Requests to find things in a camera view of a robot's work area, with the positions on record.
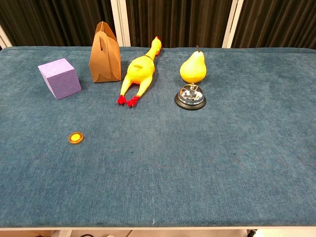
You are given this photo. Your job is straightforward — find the small orange round cap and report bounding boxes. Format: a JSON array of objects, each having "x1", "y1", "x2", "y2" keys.
[{"x1": 68, "y1": 132, "x2": 84, "y2": 145}]

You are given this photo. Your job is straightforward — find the blue cloth table cover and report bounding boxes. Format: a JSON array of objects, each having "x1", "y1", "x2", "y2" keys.
[{"x1": 0, "y1": 46, "x2": 316, "y2": 228}]

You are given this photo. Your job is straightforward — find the yellow rubber chicken toy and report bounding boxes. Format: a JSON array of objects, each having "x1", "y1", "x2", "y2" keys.
[{"x1": 117, "y1": 36, "x2": 162, "y2": 108}]

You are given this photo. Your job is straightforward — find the yellow pear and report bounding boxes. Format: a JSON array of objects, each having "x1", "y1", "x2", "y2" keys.
[{"x1": 179, "y1": 45, "x2": 207, "y2": 84}]

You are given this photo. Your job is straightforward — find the brown paper gable box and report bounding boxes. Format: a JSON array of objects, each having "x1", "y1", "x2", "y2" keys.
[{"x1": 88, "y1": 21, "x2": 122, "y2": 83}]

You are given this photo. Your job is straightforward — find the dark pleated curtain panel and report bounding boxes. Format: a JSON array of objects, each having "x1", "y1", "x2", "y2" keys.
[
  {"x1": 0, "y1": 0, "x2": 117, "y2": 47},
  {"x1": 231, "y1": 0, "x2": 316, "y2": 49},
  {"x1": 125, "y1": 0, "x2": 233, "y2": 48}
]

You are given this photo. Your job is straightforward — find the purple foam cube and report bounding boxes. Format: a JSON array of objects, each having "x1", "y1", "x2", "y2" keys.
[{"x1": 38, "y1": 58, "x2": 82, "y2": 100}]

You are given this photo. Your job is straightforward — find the white frame post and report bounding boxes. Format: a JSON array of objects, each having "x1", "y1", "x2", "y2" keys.
[
  {"x1": 0, "y1": 24, "x2": 13, "y2": 50},
  {"x1": 222, "y1": 0, "x2": 244, "y2": 48},
  {"x1": 110, "y1": 0, "x2": 131, "y2": 47}
]

